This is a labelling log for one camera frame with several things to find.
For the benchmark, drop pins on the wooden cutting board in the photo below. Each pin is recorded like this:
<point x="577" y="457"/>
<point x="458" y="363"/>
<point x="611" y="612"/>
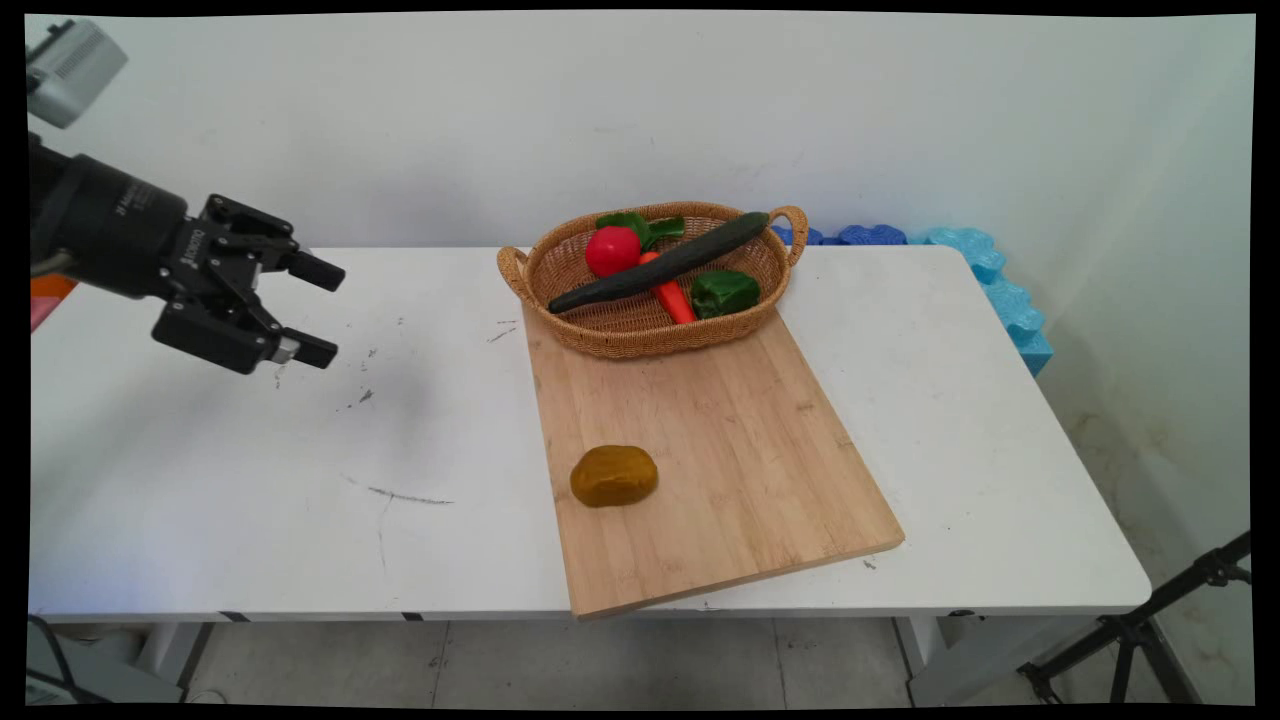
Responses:
<point x="700" y="450"/>

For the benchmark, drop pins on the orange toy carrot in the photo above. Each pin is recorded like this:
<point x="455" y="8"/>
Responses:
<point x="677" y="300"/>

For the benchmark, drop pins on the brown toy potato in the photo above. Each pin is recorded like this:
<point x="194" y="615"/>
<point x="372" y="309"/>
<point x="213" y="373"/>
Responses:
<point x="613" y="476"/>

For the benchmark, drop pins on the green toy leafy vegetable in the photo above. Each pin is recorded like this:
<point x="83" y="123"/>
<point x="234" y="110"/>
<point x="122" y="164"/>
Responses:
<point x="640" y="228"/>

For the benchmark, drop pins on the white table leg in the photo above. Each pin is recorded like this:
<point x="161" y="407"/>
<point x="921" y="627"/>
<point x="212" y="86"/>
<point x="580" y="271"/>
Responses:
<point x="960" y="660"/>
<point x="130" y="660"/>

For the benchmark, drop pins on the red toy tomato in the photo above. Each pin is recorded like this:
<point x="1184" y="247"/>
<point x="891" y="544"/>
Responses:
<point x="612" y="250"/>

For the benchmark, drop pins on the light blue foam mat stack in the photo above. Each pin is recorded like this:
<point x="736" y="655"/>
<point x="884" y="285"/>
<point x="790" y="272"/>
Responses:
<point x="1010" y="300"/>

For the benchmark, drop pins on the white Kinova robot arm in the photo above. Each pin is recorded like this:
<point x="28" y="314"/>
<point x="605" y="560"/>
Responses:
<point x="70" y="70"/>

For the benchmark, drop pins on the dark green toy cucumber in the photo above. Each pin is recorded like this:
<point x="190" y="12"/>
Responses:
<point x="650" y="272"/>

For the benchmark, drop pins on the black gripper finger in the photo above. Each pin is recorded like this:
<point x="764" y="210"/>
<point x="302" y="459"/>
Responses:
<point x="265" y="235"/>
<point x="225" y="340"/>

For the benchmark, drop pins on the black tripod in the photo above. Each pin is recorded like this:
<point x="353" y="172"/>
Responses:
<point x="1130" y="630"/>

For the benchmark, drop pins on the green toy bell pepper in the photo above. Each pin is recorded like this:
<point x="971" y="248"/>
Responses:
<point x="725" y="293"/>

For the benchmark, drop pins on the orange and pink object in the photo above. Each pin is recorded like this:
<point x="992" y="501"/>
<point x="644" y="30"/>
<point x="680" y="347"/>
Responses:
<point x="45" y="300"/>

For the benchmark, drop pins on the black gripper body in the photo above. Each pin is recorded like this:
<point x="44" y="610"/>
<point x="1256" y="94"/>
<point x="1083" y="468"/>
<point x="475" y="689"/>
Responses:
<point x="120" y="235"/>

